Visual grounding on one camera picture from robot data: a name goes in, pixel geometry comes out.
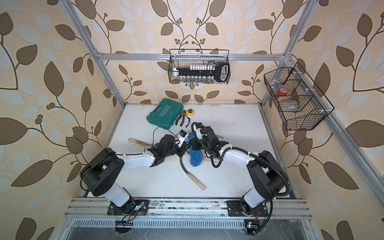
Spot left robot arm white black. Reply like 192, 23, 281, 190
80, 131, 188, 208

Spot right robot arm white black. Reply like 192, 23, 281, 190
191, 122, 291, 211

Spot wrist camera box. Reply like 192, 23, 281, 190
193, 124, 203, 140
176, 130, 189, 148

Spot aluminium front rail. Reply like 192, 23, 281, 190
65, 198, 313, 220

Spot green plastic tool case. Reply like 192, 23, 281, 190
146, 99, 184, 130

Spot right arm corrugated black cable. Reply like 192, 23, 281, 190
191, 121, 291, 235

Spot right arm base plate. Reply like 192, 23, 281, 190
227, 200, 269, 218

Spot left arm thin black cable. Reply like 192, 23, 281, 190
151, 125, 178, 148

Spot right wall wire basket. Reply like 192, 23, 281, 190
264, 63, 335, 131

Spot red item in basket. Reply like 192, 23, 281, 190
278, 88, 289, 97

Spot black red handled pliers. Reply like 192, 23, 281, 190
175, 110, 191, 128

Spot black socket bit holder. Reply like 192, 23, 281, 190
168, 62, 231, 84

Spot back wall wire basket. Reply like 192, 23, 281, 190
168, 48, 231, 85

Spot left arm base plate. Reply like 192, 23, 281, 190
107, 198, 150, 216

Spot wall wire basket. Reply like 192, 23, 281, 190
264, 63, 335, 131
168, 48, 231, 85

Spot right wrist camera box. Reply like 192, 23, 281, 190
193, 124, 203, 140

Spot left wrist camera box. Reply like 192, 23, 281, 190
176, 130, 189, 148

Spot yellow black tape measure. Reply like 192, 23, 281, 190
187, 109, 195, 116

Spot blue microfiber rag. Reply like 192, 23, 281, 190
188, 133, 203, 167

